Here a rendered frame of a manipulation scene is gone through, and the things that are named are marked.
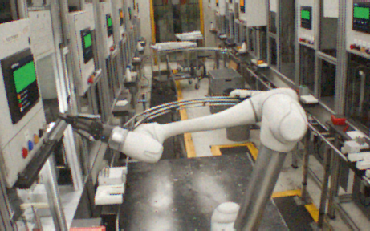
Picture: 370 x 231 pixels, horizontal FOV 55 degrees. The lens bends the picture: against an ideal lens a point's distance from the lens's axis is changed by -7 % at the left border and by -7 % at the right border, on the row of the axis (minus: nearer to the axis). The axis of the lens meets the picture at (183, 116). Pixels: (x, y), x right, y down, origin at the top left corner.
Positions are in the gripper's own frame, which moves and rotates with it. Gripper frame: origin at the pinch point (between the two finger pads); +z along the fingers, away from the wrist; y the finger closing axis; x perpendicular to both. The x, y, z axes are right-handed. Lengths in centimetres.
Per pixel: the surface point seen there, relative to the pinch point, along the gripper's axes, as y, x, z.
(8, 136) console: 11.3, 42.8, 3.9
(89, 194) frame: -68, -43, -13
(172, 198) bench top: -58, -55, -60
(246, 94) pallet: -28, -217, -104
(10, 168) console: 4.2, 47.1, -0.1
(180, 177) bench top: -58, -82, -62
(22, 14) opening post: 37.1, 8.4, 23.4
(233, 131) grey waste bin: -105, -299, -124
